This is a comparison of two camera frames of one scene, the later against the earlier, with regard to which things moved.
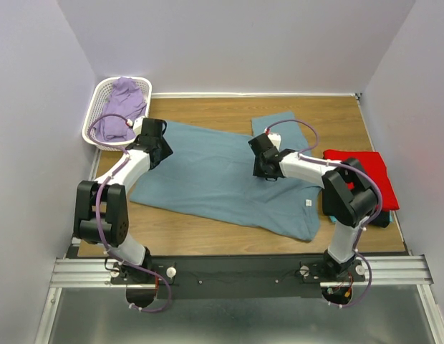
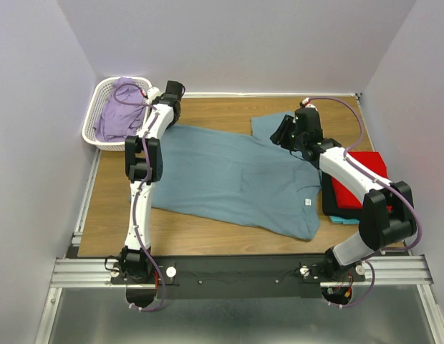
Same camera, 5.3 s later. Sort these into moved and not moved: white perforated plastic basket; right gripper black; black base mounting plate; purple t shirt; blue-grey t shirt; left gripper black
Moved: left gripper black; right gripper black
Not moved: purple t shirt; white perforated plastic basket; blue-grey t shirt; black base mounting plate
